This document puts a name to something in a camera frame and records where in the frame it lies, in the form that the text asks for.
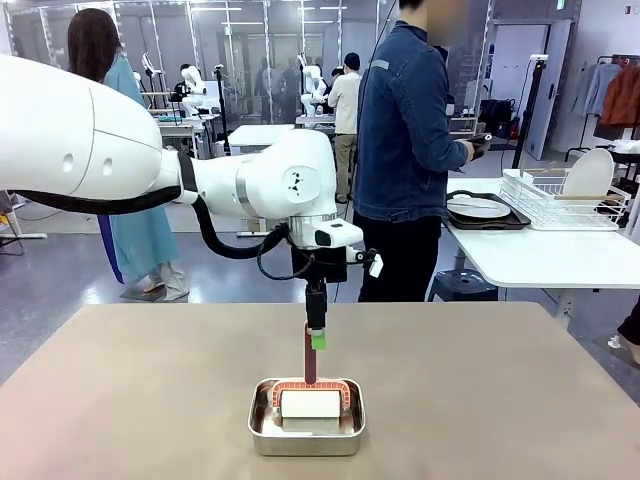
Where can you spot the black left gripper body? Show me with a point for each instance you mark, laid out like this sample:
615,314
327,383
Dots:
320,265

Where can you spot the black handheld device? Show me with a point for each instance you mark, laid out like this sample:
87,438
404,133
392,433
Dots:
482,145

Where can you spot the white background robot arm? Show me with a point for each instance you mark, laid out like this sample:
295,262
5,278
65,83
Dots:
192,90
315,85

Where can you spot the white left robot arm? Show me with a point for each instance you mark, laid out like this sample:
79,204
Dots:
100,140

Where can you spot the person's right denim forearm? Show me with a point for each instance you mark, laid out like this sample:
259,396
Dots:
450,157

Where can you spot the person's right hand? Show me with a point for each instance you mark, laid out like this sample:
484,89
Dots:
474,150

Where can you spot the rectangular stainless steel tin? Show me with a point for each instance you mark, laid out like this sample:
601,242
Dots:
305,444

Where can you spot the person in denim jacket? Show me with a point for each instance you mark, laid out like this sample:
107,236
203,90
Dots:
400,150

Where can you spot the black plastic stool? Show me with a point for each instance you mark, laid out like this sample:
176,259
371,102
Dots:
462,285

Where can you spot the white standing desk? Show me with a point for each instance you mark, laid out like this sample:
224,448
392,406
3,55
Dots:
255,135

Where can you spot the black-haired person in white sweater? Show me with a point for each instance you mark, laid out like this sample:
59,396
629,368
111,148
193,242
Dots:
345,110

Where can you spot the long-haired woman in teal cloak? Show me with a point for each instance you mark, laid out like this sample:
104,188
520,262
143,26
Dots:
145,240

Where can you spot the white rounded side table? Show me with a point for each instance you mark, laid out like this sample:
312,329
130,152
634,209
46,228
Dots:
540,260

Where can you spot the black bag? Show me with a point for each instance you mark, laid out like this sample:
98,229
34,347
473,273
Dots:
500,120

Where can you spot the black tripod stand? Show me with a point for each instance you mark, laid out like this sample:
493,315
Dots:
532,110

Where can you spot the bystander leg in black trousers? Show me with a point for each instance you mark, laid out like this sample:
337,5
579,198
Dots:
631,330

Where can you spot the light blue hanging shirt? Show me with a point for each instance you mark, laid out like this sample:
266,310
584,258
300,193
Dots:
590,87

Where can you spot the orange hanging jacket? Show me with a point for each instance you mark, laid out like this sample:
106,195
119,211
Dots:
622,95

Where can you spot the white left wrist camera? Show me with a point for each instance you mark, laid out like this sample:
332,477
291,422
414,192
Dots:
372,262

